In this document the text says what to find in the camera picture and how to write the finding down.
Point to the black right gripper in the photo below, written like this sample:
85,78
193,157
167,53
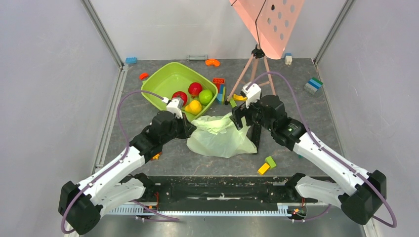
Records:
244,111

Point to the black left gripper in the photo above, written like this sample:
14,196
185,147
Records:
188,128

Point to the pale green plastic bag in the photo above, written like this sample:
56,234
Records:
217,136

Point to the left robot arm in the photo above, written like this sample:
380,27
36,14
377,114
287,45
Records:
82,205

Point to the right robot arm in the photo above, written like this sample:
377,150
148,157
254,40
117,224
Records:
357,192

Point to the red fake tomato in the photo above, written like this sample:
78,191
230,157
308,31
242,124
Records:
182,95

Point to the green fake apple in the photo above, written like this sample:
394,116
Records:
205,96

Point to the red fake pomegranate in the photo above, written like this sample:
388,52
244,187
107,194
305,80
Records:
195,89

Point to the light green wooden block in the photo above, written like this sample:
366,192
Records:
271,163

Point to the yellow wooden block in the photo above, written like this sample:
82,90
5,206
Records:
263,169

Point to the long green block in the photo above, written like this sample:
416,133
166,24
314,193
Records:
232,103

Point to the orange small toy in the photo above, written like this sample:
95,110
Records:
156,156

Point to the yellow arch block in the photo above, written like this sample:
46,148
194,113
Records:
237,97

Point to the blue green toy block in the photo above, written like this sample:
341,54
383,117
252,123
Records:
220,98

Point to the green plastic basin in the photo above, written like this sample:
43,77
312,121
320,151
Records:
174,77

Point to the red toy brick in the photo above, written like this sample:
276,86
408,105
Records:
218,82

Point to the red round block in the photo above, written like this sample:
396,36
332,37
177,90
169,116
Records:
143,76

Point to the orange arch block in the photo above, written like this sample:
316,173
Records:
212,63

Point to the stacked grey blue green bricks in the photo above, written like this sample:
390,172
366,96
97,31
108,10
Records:
313,86

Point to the pink tripod stand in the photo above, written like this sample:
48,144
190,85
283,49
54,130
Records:
257,54

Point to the white blue small block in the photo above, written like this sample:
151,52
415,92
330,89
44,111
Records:
288,59

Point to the blue toy brick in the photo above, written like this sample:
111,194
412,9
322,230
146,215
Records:
131,60

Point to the pink perforated board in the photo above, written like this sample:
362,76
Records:
270,22

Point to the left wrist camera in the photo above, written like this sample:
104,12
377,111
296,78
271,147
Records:
175,107

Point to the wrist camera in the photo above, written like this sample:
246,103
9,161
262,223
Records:
175,107
252,91

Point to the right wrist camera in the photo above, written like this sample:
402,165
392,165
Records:
252,91

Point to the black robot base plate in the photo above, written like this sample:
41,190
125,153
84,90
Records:
217,193

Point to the grey metal handle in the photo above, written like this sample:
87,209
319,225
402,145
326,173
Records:
197,58

